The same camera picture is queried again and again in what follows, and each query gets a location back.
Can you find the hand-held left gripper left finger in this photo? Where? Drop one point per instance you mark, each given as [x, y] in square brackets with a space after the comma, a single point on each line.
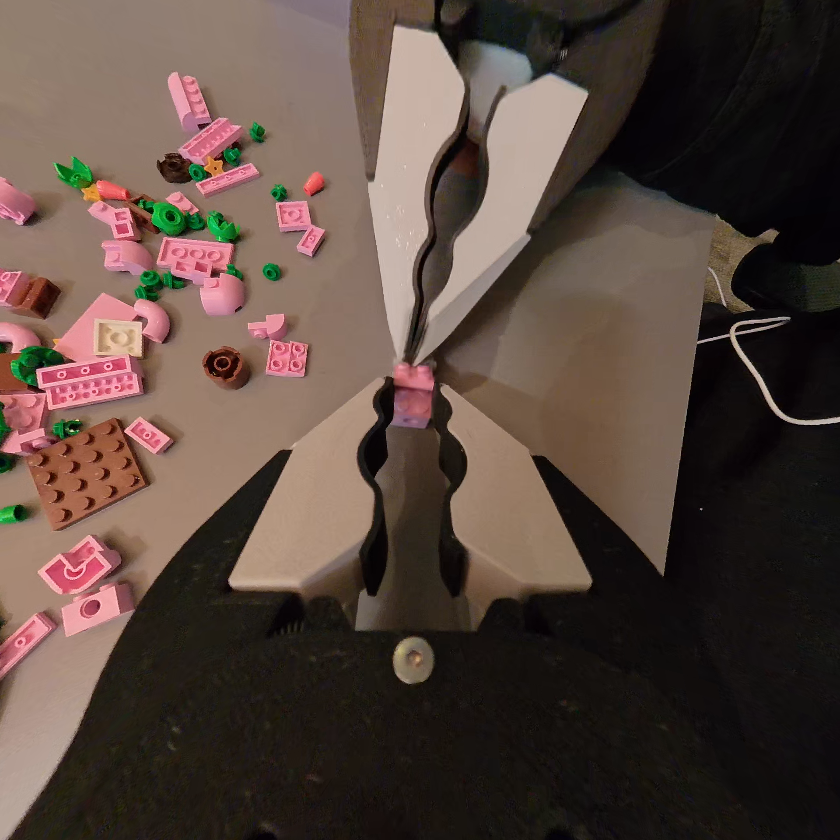
[308, 518]

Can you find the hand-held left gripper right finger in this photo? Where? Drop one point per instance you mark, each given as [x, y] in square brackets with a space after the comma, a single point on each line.
[518, 518]

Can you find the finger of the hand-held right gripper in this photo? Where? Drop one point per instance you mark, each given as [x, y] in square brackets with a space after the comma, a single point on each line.
[531, 151]
[407, 131]

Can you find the pink toy brick assembly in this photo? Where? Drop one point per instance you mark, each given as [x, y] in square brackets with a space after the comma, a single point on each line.
[413, 407]

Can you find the person's right forearm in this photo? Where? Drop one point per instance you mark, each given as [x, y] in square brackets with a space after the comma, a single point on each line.
[722, 98]

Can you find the coral cone piece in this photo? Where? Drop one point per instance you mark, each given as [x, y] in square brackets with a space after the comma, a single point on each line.
[314, 184]

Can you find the brown round brick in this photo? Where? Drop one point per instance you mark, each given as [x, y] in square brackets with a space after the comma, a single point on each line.
[225, 369]

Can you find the brown studded plate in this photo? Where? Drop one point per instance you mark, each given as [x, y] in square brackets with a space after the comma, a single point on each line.
[85, 472]

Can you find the person's black clothed body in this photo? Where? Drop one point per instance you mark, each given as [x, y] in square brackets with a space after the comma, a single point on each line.
[754, 590]

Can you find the pile of small toy bricks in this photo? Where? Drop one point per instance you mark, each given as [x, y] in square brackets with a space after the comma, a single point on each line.
[88, 384]

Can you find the white square plate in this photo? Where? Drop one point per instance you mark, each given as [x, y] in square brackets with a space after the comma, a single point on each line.
[118, 338]

